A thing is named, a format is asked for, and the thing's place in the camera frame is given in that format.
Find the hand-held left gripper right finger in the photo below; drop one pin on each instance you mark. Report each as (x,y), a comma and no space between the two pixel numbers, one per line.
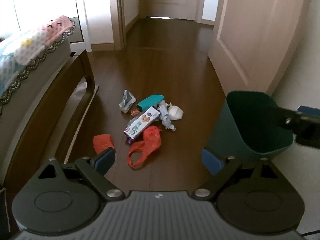
(211,161)

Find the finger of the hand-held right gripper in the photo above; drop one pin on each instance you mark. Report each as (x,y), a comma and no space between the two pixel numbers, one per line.
(282,117)
(307,110)

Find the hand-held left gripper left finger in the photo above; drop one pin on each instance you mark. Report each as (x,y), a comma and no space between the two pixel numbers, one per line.
(103,160)

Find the dark green trash bin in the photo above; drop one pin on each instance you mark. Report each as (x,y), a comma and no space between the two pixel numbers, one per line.
(225,130)

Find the large orange mesh bag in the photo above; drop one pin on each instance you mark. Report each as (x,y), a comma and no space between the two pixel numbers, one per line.
(151,137)

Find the white cookie print box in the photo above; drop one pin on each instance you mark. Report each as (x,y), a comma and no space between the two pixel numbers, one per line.
(142,122)

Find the grey paper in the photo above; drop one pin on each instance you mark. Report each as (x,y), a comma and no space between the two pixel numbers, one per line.
(165,117)

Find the teal snack packet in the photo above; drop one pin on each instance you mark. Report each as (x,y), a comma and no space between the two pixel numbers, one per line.
(150,100)

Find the small orange mesh bag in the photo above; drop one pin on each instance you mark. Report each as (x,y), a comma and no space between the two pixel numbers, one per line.
(102,142)

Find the small orange wrapper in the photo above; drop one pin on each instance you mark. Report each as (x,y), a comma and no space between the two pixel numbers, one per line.
(136,111)

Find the crumpled white tissue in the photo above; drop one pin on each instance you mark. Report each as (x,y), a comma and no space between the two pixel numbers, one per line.
(176,112)

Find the wooden sofa with crochet cover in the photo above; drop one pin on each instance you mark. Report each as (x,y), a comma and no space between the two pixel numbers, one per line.
(57,120)

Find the small clear snack wrapper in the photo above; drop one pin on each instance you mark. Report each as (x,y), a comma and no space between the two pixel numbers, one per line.
(126,100)

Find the white panel door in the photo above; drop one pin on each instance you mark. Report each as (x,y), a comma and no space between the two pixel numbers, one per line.
(252,30)

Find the grey mattress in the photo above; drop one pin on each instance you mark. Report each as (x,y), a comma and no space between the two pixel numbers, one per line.
(37,80)

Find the crocheted pastel blanket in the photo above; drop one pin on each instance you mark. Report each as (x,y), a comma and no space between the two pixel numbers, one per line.
(27,47)

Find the beige door frame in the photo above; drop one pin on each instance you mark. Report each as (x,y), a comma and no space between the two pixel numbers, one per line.
(118,15)

